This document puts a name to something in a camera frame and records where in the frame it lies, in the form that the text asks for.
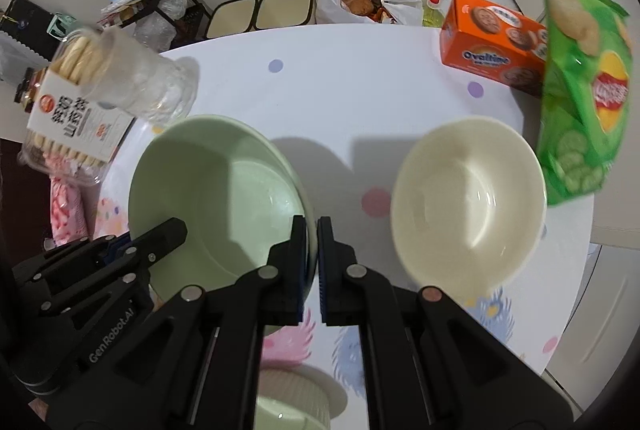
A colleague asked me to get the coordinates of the green white carton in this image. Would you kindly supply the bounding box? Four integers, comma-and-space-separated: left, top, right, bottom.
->
47, 12, 76, 35

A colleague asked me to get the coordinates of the red cap oil bottle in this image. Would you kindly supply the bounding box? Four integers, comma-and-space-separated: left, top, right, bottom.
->
426, 0, 451, 28

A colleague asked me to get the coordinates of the translucent white bag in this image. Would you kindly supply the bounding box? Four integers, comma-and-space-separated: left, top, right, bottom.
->
0, 32, 53, 83

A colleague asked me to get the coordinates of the large pink snack bag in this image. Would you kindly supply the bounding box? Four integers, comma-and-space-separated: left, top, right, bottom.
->
50, 177, 96, 247

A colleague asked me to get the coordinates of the green potato chips bag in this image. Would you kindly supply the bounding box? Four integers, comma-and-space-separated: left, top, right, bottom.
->
537, 0, 633, 208

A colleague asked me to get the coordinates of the black-rimmed double tray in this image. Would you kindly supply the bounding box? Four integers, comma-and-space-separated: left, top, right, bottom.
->
254, 0, 316, 30

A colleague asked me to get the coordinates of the clear glass cup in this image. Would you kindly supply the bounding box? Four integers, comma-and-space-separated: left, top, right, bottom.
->
82, 27, 201, 123

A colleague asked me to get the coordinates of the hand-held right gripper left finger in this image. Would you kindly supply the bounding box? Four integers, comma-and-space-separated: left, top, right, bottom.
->
47, 215, 308, 430

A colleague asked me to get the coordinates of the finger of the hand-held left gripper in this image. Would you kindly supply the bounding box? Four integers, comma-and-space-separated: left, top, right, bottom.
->
37, 247, 151, 317
12, 217, 188, 283

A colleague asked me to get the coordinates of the cream container black rim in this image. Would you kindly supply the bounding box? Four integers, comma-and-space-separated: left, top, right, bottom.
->
206, 0, 260, 39

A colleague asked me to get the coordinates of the round biscuit pack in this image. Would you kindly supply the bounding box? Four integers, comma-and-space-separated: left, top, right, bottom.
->
19, 27, 136, 185

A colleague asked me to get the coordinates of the black gift bag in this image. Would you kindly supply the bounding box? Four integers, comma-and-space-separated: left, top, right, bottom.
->
0, 0, 58, 43

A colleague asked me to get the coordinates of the green ribbed bowl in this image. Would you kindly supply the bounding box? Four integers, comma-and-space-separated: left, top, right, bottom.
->
129, 115, 317, 336
255, 362, 348, 430

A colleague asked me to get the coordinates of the orange cookie box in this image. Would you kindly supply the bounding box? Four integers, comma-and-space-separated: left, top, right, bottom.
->
440, 0, 551, 98

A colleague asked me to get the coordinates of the dark drink bottle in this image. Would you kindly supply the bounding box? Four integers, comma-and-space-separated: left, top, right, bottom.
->
12, 66, 50, 115

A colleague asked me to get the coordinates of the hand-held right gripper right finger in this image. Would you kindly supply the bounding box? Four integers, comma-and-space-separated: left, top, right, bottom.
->
316, 216, 576, 430

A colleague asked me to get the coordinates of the cream ceramic bowl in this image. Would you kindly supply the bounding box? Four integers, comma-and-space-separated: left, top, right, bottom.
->
390, 117, 547, 298

